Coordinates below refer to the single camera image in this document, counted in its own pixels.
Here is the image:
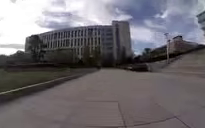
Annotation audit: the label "large curved grey building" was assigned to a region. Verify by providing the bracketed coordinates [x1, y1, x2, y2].
[24, 20, 134, 66]

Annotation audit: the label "grey paved plaza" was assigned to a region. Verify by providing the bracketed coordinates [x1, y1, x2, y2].
[0, 67, 205, 128]

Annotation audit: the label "dark hedge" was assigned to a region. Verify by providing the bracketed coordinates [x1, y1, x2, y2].
[3, 62, 98, 73]

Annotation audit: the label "pale lamp pole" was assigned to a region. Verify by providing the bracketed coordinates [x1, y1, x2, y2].
[163, 32, 171, 65]

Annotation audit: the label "pale stone kerb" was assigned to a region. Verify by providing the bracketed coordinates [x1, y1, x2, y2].
[0, 68, 100, 107]

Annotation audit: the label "low reddish building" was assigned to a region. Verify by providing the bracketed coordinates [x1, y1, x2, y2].
[151, 35, 200, 60]

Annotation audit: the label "green grass lawn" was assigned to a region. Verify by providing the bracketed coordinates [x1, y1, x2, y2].
[0, 67, 91, 96]

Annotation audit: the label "wide stone steps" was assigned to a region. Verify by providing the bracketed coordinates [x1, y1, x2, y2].
[148, 45, 205, 80]

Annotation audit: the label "row of dark trees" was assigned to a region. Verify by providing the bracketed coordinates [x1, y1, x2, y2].
[0, 34, 48, 69]

